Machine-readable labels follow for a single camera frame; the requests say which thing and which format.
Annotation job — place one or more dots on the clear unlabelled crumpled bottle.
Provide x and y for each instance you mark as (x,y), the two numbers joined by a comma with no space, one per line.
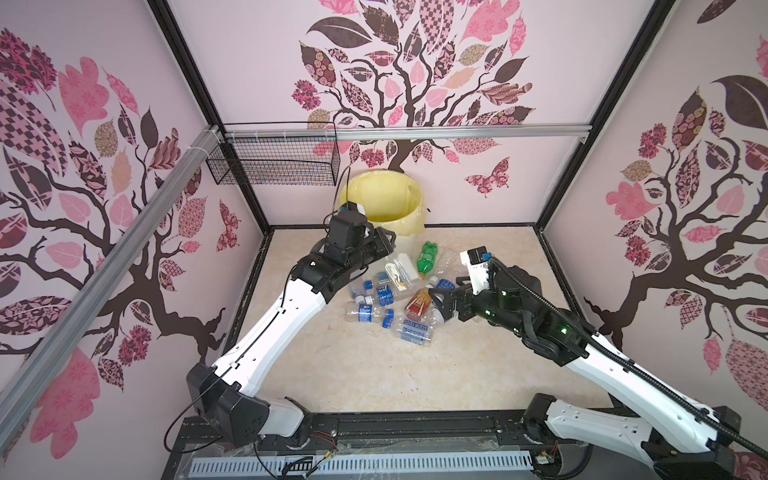
(447,261)

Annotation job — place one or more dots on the white ribbed trash bin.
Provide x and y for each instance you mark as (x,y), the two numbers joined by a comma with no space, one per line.
(406,244)

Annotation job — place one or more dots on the clear bottle blue label white cap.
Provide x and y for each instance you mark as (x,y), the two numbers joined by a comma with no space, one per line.
(381,294)

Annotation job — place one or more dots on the soda water labelled bottle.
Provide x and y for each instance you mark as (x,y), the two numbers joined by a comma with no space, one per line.
(413,331)

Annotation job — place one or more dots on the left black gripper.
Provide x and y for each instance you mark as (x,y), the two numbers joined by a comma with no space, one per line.
(383,246)

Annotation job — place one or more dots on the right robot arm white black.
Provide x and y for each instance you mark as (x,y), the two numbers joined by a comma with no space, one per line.
(677,437)

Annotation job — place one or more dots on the aluminium rail left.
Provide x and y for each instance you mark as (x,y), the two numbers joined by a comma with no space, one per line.
(20,396)

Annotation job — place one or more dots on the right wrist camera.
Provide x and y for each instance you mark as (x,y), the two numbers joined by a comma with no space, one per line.
(476,261)

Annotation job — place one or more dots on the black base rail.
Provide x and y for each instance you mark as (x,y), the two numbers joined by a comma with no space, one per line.
(414,432)

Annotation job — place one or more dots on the small bottle blue label blue cap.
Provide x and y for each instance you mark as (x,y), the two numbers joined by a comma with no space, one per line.
(368,313)

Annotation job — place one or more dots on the aluminium rail back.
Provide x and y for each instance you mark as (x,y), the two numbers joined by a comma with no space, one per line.
(408,132)

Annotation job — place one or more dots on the red yellow label bottle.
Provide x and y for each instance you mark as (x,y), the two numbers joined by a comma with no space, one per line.
(416,308)

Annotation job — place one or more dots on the clear slim bottle beside bin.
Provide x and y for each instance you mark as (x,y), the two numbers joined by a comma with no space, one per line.
(358,290)

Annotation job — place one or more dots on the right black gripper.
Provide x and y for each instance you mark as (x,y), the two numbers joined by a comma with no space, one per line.
(463,294)

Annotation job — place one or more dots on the white slotted cable duct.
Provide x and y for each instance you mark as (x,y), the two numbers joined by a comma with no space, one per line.
(357,465)

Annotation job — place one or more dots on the green bottle near bin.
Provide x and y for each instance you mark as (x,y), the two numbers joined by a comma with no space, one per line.
(427,258)

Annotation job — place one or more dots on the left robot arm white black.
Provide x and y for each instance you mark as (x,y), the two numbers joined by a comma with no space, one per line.
(224,394)

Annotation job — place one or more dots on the aluminium rail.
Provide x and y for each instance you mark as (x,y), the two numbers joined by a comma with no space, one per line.
(20,396)
(408,132)

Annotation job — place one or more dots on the Pocari blue label bottle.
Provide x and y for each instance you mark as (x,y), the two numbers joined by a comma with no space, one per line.
(440,283)

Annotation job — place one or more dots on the yellow plastic bin liner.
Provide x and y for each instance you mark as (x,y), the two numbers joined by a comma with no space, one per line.
(391,200)

